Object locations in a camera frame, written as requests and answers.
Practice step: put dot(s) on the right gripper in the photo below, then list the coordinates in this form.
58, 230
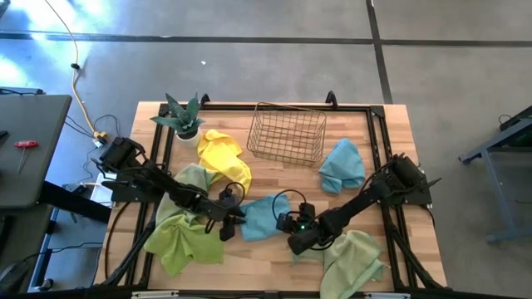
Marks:
305, 220

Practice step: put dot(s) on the black flat device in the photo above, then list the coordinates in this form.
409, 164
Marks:
21, 91

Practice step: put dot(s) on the black diagonal beam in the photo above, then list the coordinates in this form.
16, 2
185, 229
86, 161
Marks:
75, 203

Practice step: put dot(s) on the blue microfiber towel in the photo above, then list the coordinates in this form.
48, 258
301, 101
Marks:
262, 220
343, 166

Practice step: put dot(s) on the black aluminium table frame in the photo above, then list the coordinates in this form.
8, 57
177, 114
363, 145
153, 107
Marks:
353, 108

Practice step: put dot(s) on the silver frame end plate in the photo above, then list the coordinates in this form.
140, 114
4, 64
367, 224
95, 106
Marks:
386, 295
154, 294

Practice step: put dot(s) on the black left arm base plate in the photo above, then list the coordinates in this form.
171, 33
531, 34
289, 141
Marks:
120, 197

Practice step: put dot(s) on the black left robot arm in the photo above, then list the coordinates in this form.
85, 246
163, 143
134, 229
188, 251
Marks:
166, 184

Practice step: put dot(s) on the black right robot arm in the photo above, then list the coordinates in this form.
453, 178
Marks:
357, 203

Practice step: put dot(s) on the potted plant in white pot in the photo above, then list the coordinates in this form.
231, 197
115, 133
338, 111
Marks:
183, 118

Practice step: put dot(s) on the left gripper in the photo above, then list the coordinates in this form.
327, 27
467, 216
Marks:
224, 212

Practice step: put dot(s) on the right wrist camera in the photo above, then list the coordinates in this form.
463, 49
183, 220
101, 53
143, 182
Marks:
284, 223

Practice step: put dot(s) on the blue-grey metal stand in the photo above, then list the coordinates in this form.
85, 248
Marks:
490, 146

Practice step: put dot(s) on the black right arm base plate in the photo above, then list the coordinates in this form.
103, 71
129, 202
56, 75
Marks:
423, 200

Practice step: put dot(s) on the lime green microfiber towel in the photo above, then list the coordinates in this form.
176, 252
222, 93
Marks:
187, 249

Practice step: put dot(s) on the grey side table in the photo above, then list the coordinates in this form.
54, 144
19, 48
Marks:
33, 166

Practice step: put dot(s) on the pale green microfiber towel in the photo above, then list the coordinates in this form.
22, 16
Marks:
193, 174
353, 266

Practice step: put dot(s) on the yellow microfiber towel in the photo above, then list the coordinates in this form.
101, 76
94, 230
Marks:
222, 158

